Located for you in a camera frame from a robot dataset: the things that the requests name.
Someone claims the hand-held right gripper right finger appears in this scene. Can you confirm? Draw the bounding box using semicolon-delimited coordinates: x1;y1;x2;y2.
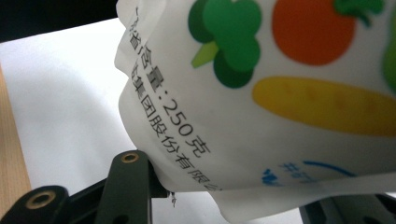
299;193;396;224

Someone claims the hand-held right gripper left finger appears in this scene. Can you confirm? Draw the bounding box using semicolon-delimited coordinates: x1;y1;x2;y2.
148;160;172;199

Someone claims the white bag with vegetable print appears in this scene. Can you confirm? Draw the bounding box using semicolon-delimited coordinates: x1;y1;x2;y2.
113;0;396;224

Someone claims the wooden table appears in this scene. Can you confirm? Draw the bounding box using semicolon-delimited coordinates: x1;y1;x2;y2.
0;64;33;217

